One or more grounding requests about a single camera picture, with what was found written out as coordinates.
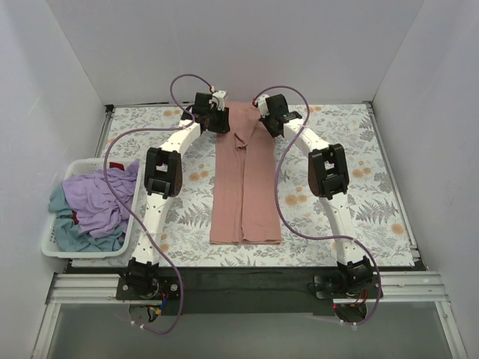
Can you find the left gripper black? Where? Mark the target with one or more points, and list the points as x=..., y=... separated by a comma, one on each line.
x=218, y=122

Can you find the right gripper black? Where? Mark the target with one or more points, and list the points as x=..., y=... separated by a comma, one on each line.
x=270, y=125

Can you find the aluminium front frame rail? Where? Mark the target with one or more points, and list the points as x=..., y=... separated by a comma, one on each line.
x=411, y=319

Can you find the aluminium table edge rail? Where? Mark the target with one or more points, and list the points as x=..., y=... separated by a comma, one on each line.
x=109, y=111

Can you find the pink t-shirt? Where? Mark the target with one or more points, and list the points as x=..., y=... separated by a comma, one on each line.
x=244, y=210

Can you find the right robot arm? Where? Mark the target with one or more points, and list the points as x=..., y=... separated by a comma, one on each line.
x=328, y=179

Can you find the floral tablecloth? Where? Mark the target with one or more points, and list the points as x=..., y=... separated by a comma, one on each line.
x=377, y=214

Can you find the white plastic laundry basket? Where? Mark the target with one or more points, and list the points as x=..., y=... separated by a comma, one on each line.
x=49, y=246

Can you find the lavender t-shirt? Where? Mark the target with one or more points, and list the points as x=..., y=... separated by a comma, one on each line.
x=96, y=191

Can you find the teal blue t-shirt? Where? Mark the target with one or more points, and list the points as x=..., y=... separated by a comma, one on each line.
x=71, y=238

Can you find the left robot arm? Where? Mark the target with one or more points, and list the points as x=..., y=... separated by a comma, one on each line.
x=163, y=180

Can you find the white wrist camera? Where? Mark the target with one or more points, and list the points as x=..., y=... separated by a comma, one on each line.
x=218, y=99
x=261, y=104

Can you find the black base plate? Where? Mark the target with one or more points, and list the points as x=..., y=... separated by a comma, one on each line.
x=251, y=291

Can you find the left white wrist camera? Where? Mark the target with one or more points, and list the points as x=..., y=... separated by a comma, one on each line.
x=218, y=99

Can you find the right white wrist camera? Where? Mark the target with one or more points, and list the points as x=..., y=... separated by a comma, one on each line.
x=261, y=104

